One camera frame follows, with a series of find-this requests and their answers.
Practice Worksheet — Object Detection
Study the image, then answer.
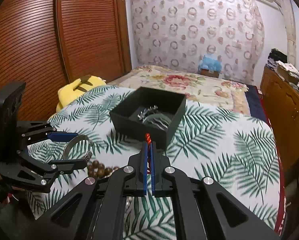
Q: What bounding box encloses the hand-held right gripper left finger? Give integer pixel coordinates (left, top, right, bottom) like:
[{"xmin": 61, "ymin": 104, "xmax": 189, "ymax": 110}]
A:
[{"xmin": 32, "ymin": 142, "xmax": 150, "ymax": 240}]

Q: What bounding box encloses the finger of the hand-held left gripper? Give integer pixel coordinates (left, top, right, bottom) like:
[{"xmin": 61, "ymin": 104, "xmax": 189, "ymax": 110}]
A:
[
  {"xmin": 0, "ymin": 151, "xmax": 87, "ymax": 194},
  {"xmin": 17, "ymin": 121, "xmax": 78, "ymax": 153}
]

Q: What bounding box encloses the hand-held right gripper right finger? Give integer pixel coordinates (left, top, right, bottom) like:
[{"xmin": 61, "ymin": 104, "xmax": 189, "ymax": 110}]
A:
[{"xmin": 151, "ymin": 142, "xmax": 282, "ymax": 240}]

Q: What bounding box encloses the silver bangle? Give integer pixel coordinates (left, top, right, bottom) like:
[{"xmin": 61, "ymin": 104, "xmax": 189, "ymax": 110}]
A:
[{"xmin": 63, "ymin": 134, "xmax": 94, "ymax": 162}]

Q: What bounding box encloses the red cord bracelet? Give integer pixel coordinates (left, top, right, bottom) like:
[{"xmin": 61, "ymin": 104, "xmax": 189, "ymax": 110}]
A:
[{"xmin": 145, "ymin": 133, "xmax": 152, "ymax": 175}]

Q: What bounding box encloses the wooden bead bracelet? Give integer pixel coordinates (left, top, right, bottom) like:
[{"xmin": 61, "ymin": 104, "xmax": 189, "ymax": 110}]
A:
[{"xmin": 86, "ymin": 161, "xmax": 120, "ymax": 180}]

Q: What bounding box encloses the black storage box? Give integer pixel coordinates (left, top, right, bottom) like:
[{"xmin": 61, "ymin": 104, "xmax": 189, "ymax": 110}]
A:
[{"xmin": 110, "ymin": 87, "xmax": 187, "ymax": 150}]

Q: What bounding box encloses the clear glass bangle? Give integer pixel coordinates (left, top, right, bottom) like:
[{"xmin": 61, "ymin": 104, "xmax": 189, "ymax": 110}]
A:
[{"xmin": 143, "ymin": 114, "xmax": 171, "ymax": 131}]

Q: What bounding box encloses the yellow plush pillow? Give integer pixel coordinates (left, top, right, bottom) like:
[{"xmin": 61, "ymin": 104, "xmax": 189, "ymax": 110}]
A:
[{"xmin": 56, "ymin": 75, "xmax": 107, "ymax": 113}]

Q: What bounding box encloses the leaf-print cloth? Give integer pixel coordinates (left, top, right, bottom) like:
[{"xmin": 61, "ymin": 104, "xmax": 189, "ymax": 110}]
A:
[{"xmin": 27, "ymin": 85, "xmax": 281, "ymax": 240}]

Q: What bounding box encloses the floral blanket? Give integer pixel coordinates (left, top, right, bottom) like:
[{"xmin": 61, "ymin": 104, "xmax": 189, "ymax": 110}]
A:
[{"xmin": 107, "ymin": 65, "xmax": 250, "ymax": 117}]

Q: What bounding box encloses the wooden slatted wardrobe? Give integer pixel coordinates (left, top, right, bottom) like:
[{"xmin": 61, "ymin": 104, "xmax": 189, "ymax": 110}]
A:
[{"xmin": 0, "ymin": 0, "xmax": 132, "ymax": 128}]

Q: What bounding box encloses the small brown cardboard box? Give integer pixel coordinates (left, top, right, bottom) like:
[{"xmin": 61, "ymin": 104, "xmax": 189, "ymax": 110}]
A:
[{"xmin": 200, "ymin": 69, "xmax": 219, "ymax": 79}]

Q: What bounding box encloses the blue plastic bag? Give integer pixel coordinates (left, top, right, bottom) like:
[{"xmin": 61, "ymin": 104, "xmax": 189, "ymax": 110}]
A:
[{"xmin": 199, "ymin": 54, "xmax": 222, "ymax": 71}]

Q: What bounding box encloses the navy blanket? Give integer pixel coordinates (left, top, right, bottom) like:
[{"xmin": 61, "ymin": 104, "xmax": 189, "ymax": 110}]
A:
[{"xmin": 245, "ymin": 84, "xmax": 266, "ymax": 121}]

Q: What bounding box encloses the circle-patterned curtain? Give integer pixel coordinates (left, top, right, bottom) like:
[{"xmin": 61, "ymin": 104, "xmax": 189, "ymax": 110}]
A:
[{"xmin": 126, "ymin": 0, "xmax": 265, "ymax": 85}]

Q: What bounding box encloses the red blanket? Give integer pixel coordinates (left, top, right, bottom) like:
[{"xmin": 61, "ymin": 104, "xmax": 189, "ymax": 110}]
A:
[{"xmin": 254, "ymin": 85, "xmax": 290, "ymax": 236}]

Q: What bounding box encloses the wooden cabinet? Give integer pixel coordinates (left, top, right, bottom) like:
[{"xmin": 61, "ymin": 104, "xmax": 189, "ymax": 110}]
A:
[{"xmin": 260, "ymin": 66, "xmax": 299, "ymax": 172}]

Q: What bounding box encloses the open cardboard box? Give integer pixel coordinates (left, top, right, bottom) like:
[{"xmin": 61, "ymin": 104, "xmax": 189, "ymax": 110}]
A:
[{"xmin": 277, "ymin": 68, "xmax": 299, "ymax": 83}]

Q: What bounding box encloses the stack of dark clothes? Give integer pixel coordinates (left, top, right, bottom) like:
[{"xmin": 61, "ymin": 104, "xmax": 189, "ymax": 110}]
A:
[{"xmin": 268, "ymin": 48, "xmax": 287, "ymax": 70}]

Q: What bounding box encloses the white floral cloth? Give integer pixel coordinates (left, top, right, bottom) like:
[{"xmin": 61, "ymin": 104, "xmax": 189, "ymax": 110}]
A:
[{"xmin": 275, "ymin": 60, "xmax": 299, "ymax": 77}]

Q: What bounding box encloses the beige tied curtain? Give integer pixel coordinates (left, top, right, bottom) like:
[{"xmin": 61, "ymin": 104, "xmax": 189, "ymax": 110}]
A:
[{"xmin": 274, "ymin": 0, "xmax": 297, "ymax": 65}]

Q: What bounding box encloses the white pearl bracelet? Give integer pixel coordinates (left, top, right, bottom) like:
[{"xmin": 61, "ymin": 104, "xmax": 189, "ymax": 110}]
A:
[{"xmin": 138, "ymin": 106, "xmax": 159, "ymax": 121}]

